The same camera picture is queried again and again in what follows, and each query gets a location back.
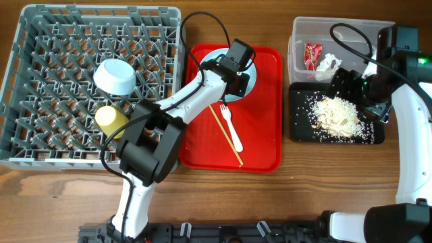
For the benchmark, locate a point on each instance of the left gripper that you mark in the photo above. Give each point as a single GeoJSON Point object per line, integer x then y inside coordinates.
{"type": "Point", "coordinates": [241, 90]}

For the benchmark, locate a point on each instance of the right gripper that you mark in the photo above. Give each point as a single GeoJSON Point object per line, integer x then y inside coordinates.
{"type": "Point", "coordinates": [353, 78]}

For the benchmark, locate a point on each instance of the rice and food scraps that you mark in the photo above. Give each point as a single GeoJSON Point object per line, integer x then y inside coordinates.
{"type": "Point", "coordinates": [333, 120]}

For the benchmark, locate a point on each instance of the white tissue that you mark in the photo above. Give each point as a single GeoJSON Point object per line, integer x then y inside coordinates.
{"type": "Point", "coordinates": [327, 67]}

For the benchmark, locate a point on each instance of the wooden chopstick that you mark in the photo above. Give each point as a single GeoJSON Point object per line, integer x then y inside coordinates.
{"type": "Point", "coordinates": [240, 161]}

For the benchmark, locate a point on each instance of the red snack wrapper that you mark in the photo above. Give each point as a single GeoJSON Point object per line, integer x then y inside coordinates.
{"type": "Point", "coordinates": [312, 52]}

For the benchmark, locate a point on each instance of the small light blue bowl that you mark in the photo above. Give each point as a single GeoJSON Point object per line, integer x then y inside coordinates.
{"type": "Point", "coordinates": [115, 77]}

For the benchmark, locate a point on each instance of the yellow plastic cup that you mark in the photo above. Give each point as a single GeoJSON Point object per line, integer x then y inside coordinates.
{"type": "Point", "coordinates": [109, 119]}

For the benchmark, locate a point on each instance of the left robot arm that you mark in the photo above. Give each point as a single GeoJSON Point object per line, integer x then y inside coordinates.
{"type": "Point", "coordinates": [152, 139]}

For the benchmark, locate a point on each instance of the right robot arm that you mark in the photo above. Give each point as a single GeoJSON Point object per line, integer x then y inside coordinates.
{"type": "Point", "coordinates": [402, 82]}

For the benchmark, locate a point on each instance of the grey dishwasher rack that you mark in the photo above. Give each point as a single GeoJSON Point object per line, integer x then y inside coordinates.
{"type": "Point", "coordinates": [48, 95]}

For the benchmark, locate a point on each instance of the white plastic fork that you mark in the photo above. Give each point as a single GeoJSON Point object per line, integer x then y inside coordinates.
{"type": "Point", "coordinates": [226, 113]}

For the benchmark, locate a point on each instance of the black tray bin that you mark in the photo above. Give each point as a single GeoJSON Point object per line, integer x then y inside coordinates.
{"type": "Point", "coordinates": [302, 96]}

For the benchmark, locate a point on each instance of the red plastic tray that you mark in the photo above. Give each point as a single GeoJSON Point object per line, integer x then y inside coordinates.
{"type": "Point", "coordinates": [257, 119]}

